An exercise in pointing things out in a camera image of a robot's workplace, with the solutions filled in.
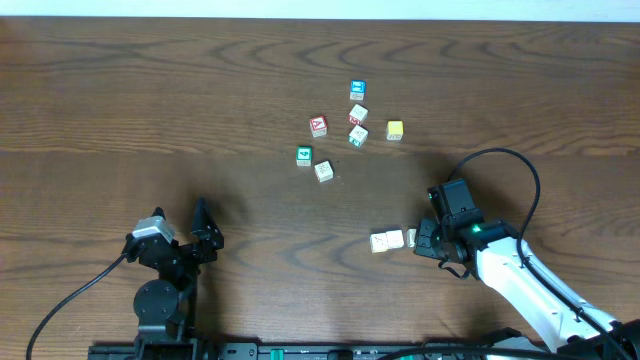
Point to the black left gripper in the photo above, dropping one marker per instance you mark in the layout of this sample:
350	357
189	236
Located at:
185	251

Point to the green 4 number block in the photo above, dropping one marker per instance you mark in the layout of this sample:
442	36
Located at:
304	155

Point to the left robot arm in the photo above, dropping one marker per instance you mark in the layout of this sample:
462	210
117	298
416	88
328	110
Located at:
165	307

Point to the plain block blue side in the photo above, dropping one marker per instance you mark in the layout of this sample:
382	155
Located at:
324	171

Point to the yellow wooden block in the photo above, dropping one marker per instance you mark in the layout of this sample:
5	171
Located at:
394	130

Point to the plain engraved wooden block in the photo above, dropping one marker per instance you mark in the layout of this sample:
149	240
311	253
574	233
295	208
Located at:
379	242

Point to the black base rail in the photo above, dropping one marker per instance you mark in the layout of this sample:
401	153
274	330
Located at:
506	338

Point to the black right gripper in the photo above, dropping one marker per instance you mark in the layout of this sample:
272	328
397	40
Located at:
423	243

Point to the red letter A block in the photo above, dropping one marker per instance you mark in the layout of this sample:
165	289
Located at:
318	126

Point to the teal side wooden block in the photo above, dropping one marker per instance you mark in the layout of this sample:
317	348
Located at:
358	136

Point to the blue top wooden block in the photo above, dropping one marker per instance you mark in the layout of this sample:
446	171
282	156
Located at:
357	90

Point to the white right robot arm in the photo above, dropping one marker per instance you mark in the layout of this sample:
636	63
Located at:
466	245

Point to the red M side block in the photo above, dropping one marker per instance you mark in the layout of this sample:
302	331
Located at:
358	115

